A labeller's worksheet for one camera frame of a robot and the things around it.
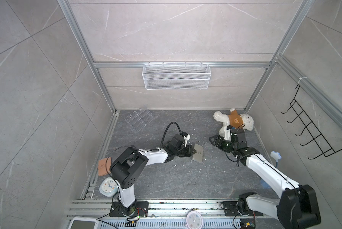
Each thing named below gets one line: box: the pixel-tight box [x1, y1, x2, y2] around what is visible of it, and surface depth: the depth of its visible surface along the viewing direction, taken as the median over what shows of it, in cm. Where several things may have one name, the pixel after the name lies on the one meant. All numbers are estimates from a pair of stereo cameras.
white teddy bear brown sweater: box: [213, 107, 255, 138], surface depth 106 cm
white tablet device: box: [67, 217, 99, 229], surface depth 67 cm
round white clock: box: [186, 210, 204, 229], surface depth 70 cm
